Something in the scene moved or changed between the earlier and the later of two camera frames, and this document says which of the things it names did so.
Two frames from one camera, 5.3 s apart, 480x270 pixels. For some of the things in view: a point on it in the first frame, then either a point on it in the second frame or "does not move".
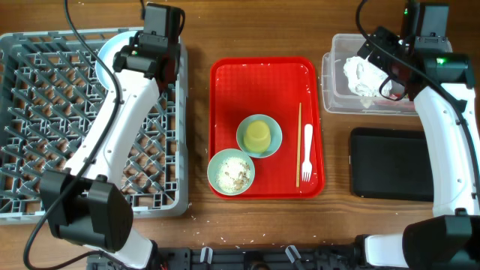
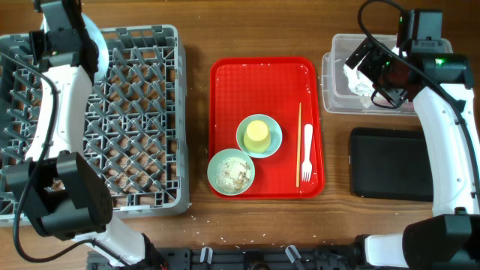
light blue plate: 106,55 -> 96,37
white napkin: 365,80 does not move
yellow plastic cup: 257,136 does not move
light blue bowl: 259,136 does not move
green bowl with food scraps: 231,172 does not move
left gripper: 134,41 -> 37,44
